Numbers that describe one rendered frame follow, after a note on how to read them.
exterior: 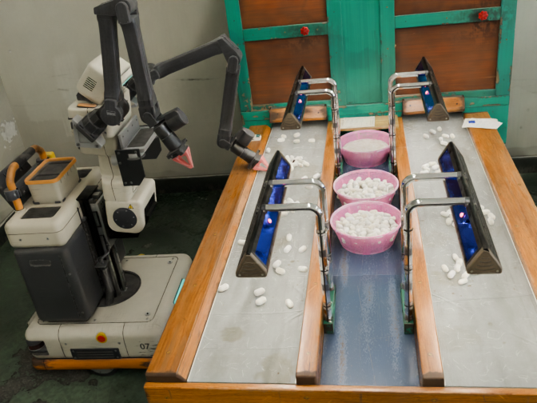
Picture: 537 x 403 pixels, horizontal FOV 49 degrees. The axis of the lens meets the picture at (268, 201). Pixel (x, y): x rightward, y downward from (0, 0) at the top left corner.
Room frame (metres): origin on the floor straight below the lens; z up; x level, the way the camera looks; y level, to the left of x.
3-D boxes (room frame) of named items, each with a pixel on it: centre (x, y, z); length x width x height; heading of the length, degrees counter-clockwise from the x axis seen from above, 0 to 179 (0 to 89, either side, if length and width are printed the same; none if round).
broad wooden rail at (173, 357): (2.11, 0.17, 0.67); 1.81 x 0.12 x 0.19; 169
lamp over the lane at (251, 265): (1.54, 0.01, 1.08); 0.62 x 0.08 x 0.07; 169
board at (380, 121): (2.81, -0.54, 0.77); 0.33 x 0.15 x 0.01; 79
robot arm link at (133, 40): (2.08, 0.38, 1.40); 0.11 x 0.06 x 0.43; 170
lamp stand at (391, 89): (2.39, -0.65, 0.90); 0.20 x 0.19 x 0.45; 169
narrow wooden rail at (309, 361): (2.04, -0.21, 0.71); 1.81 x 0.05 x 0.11; 169
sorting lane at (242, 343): (2.07, -0.04, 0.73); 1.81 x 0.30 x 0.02; 169
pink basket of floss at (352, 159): (2.60, -0.49, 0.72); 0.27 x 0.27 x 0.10
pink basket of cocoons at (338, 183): (2.17, -0.41, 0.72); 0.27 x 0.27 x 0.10
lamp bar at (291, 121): (2.49, -0.18, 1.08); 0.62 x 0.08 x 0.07; 169
